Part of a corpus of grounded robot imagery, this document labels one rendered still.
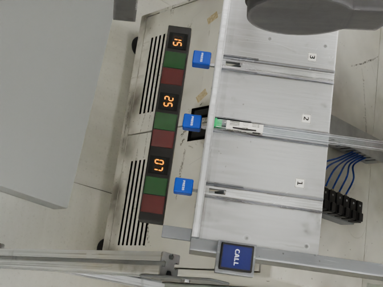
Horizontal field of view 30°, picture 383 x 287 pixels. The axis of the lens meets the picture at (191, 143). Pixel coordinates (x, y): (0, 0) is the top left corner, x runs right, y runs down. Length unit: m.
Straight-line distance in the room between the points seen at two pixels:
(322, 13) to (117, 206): 1.36
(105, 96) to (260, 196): 0.88
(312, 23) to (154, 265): 0.76
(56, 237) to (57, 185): 0.72
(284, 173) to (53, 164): 0.37
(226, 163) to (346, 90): 0.58
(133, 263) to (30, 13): 0.46
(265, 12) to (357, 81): 1.22
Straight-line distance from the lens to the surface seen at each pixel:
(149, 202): 1.15
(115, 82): 1.98
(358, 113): 1.71
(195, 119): 1.17
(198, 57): 1.20
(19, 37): 1.12
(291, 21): 0.52
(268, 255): 1.13
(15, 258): 1.59
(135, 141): 1.83
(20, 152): 1.09
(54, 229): 1.83
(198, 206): 1.12
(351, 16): 0.51
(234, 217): 1.14
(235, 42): 1.23
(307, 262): 1.14
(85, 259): 1.38
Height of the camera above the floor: 1.53
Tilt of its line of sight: 46 degrees down
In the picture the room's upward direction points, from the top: 82 degrees clockwise
